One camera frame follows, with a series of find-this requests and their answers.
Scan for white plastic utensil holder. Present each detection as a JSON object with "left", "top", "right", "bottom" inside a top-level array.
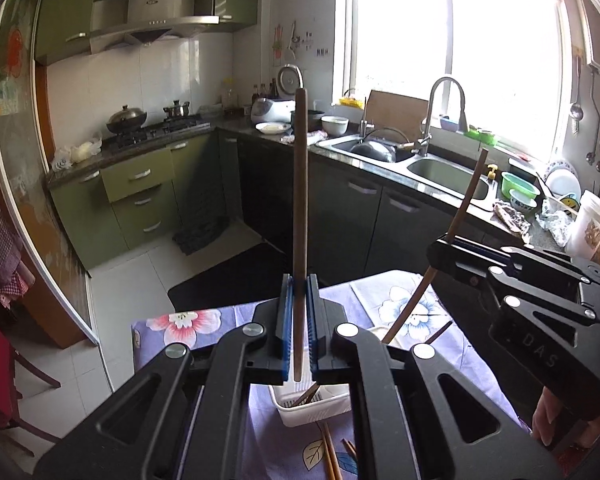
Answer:
[{"left": 269, "top": 325, "right": 392, "bottom": 428}]

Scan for bundle of brown chopsticks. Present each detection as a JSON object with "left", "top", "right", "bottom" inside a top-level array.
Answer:
[{"left": 317, "top": 422, "right": 358, "bottom": 480}]

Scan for wooden cutting board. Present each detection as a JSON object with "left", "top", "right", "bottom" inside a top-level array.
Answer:
[{"left": 364, "top": 90, "right": 431, "bottom": 133}]

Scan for person's right hand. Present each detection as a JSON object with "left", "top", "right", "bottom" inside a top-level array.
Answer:
[{"left": 531, "top": 385, "right": 600, "bottom": 461}]

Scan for small steel tap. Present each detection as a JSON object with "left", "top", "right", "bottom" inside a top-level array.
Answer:
[{"left": 359, "top": 91, "right": 373, "bottom": 137}]

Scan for green plastic basin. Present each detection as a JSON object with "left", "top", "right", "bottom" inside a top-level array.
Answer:
[{"left": 500, "top": 171, "right": 541, "bottom": 201}]

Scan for small steel pot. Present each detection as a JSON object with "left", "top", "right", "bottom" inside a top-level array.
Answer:
[{"left": 162, "top": 100, "right": 191, "bottom": 121}]

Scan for small patterned bowl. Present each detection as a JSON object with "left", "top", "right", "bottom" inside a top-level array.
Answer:
[{"left": 509, "top": 190, "right": 538, "bottom": 212}]

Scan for green wall cabinets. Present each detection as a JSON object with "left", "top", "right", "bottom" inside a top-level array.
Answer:
[{"left": 34, "top": 0, "right": 261, "bottom": 66}]

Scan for sliding glass door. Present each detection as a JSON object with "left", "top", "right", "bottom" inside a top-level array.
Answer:
[{"left": 0, "top": 0, "right": 101, "bottom": 346}]

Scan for steel double sink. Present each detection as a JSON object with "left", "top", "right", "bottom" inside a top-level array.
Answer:
[{"left": 316, "top": 132, "right": 498, "bottom": 211}]

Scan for white plates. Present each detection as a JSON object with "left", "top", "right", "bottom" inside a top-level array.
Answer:
[{"left": 544, "top": 159, "right": 582, "bottom": 211}]

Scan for white rice cooker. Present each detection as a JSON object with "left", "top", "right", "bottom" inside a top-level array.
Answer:
[{"left": 250, "top": 63, "right": 305, "bottom": 126}]

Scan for crumpled aluminium foil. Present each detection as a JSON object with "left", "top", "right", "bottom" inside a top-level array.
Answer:
[{"left": 535, "top": 197, "right": 576, "bottom": 248}]

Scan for black floor mat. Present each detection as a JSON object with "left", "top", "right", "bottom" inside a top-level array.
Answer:
[{"left": 167, "top": 242, "right": 301, "bottom": 313}]

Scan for purple floral tablecloth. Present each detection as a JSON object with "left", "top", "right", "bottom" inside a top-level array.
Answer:
[{"left": 131, "top": 270, "right": 531, "bottom": 480}]

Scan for tall steel faucet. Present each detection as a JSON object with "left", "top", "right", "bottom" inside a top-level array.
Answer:
[{"left": 414, "top": 76, "right": 470, "bottom": 157}]

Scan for green base cabinet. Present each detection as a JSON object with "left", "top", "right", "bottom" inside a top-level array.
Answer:
[{"left": 47, "top": 132, "right": 241, "bottom": 268}]

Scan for black wok with lid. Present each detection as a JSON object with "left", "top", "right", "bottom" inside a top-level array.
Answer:
[{"left": 105, "top": 104, "right": 148, "bottom": 135}]

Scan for steel range hood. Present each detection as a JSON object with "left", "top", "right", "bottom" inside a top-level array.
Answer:
[{"left": 89, "top": 0, "right": 221, "bottom": 53}]

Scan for white plastic jar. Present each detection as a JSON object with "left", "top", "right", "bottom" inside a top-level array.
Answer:
[{"left": 565, "top": 190, "right": 600, "bottom": 266}]

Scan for hanging steel spoon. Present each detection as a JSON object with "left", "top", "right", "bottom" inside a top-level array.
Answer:
[{"left": 585, "top": 67, "right": 600, "bottom": 164}]

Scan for kitchen window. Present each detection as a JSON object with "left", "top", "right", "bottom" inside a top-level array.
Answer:
[{"left": 332, "top": 0, "right": 588, "bottom": 156}]

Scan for green bowl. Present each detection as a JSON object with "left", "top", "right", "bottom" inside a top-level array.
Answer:
[{"left": 466, "top": 127, "right": 498, "bottom": 147}]

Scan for black gas stove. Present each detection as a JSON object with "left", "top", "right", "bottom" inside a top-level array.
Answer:
[{"left": 100, "top": 115, "right": 211, "bottom": 151}]

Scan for brown crumpled wrapper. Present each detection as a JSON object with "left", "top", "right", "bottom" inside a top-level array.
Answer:
[{"left": 492, "top": 200, "right": 533, "bottom": 246}]

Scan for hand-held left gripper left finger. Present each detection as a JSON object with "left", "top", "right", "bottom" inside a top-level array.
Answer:
[{"left": 32, "top": 272, "right": 296, "bottom": 480}]

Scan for hanging steel ladle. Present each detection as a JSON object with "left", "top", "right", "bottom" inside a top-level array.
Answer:
[{"left": 569, "top": 55, "right": 584, "bottom": 134}]

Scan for long dark brown chopstick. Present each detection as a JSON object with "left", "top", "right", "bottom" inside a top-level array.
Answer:
[{"left": 291, "top": 87, "right": 311, "bottom": 381}]

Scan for black stone countertop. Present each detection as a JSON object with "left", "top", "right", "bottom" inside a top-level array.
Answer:
[{"left": 47, "top": 120, "right": 581, "bottom": 261}]

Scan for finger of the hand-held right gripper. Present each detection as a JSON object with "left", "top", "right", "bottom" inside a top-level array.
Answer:
[
  {"left": 452, "top": 240, "right": 600, "bottom": 286},
  {"left": 426, "top": 239, "right": 600, "bottom": 423}
]

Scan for checked apron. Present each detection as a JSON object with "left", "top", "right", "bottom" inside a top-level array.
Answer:
[{"left": 0, "top": 160, "right": 36, "bottom": 306}]

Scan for grey dish rag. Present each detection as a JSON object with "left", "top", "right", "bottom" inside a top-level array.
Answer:
[{"left": 282, "top": 130, "right": 327, "bottom": 146}]

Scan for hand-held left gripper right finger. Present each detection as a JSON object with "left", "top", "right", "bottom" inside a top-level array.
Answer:
[{"left": 306, "top": 272, "right": 563, "bottom": 480}]

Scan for plastic bag of garlic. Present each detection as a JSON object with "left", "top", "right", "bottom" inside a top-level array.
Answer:
[{"left": 70, "top": 137, "right": 103, "bottom": 163}]

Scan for white bowl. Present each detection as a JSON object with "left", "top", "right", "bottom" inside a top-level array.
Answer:
[{"left": 321, "top": 116, "right": 350, "bottom": 137}]

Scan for thin brown chopstick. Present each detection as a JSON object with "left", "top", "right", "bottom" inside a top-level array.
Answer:
[{"left": 380, "top": 147, "right": 490, "bottom": 346}]

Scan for dark base cabinets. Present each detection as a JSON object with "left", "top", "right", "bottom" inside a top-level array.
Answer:
[{"left": 219, "top": 132, "right": 531, "bottom": 286}]

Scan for grey ribbed floor mat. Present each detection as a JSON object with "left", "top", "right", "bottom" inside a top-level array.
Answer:
[{"left": 172, "top": 216, "right": 231, "bottom": 256}]

